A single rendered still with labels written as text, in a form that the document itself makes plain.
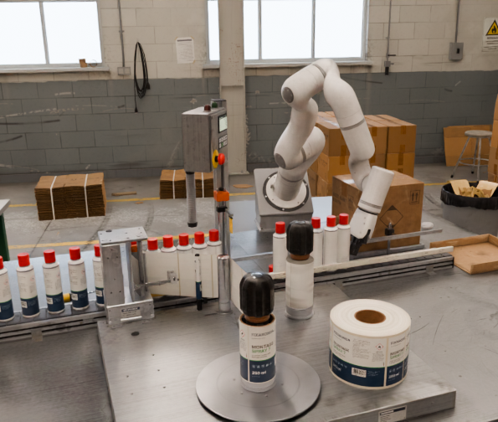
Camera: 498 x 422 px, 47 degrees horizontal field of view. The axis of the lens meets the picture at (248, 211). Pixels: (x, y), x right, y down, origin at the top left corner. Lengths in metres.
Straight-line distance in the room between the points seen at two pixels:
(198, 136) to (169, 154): 5.47
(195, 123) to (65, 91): 5.51
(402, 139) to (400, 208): 3.03
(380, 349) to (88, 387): 0.76
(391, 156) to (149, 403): 4.26
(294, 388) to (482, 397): 0.48
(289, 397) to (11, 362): 0.82
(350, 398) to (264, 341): 0.25
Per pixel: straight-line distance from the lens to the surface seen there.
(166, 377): 1.55
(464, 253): 2.54
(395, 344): 1.46
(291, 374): 1.51
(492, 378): 1.72
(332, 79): 2.01
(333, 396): 1.47
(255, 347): 1.39
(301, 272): 1.72
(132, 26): 7.19
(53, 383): 1.69
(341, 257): 2.13
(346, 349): 1.47
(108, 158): 7.37
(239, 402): 1.42
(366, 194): 2.11
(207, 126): 1.84
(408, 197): 2.44
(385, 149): 5.39
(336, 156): 5.24
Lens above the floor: 1.72
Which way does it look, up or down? 17 degrees down
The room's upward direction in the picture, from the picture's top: 1 degrees counter-clockwise
